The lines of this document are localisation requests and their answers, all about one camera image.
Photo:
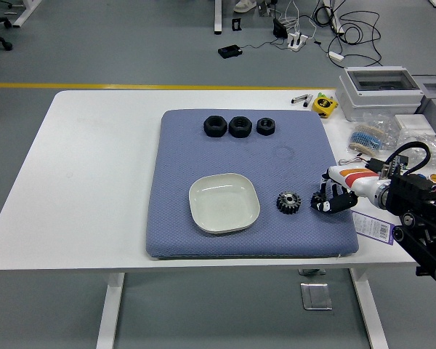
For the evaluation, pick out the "white marker pen black cap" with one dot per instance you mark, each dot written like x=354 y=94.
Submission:
x=307 y=102

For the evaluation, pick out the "small black module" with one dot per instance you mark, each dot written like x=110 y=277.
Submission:
x=375 y=164

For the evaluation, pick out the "black bracket on floor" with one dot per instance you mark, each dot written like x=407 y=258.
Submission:
x=236 y=24

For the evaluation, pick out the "large steel gear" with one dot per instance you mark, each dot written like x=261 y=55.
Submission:
x=287 y=203

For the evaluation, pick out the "small black hex nut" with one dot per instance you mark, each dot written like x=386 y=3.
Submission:
x=265 y=126

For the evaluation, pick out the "person's white shoe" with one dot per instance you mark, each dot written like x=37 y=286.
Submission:
x=244 y=5

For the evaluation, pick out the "silver marker pen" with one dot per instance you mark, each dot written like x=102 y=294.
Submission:
x=299 y=99

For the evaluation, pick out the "white power adapter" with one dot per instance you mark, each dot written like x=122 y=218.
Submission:
x=335 y=56

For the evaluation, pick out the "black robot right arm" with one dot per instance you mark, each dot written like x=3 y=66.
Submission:
x=414 y=192

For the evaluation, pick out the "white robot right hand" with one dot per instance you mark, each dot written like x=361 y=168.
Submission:
x=359 y=178

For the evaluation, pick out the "black power adapter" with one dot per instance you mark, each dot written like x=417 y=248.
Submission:
x=279 y=28

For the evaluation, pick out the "blue-grey padded mat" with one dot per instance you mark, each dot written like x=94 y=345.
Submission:
x=240 y=160

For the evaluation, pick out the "black flat device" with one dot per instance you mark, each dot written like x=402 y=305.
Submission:
x=230 y=51

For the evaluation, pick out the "small white box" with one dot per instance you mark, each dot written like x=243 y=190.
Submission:
x=412 y=121

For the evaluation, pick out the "small black gear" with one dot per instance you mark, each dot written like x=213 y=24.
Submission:
x=317 y=198

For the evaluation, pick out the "yellow tape measure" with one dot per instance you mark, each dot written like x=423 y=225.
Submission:
x=324 y=105

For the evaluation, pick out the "black table height controller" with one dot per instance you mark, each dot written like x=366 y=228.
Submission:
x=423 y=271

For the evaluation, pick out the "white square dish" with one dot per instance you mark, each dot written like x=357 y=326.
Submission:
x=221 y=201

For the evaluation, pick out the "metal floor plate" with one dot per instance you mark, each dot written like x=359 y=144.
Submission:
x=316 y=296

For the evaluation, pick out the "white background desk leg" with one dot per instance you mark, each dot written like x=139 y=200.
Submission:
x=218 y=18
x=27 y=12

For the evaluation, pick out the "white table leg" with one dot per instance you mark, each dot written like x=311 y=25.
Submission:
x=370 y=312
x=110 y=309

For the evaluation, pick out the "white power strip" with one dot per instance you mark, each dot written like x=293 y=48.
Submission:
x=297 y=40

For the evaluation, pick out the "bag of blue resistors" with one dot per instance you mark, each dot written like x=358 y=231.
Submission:
x=367 y=138

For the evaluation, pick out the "purple and white label card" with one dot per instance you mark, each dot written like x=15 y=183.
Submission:
x=372 y=227

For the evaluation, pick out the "large black hex nut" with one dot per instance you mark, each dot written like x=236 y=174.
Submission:
x=240 y=127
x=214 y=127

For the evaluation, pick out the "grey electrical enclosure box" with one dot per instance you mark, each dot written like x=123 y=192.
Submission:
x=378 y=94

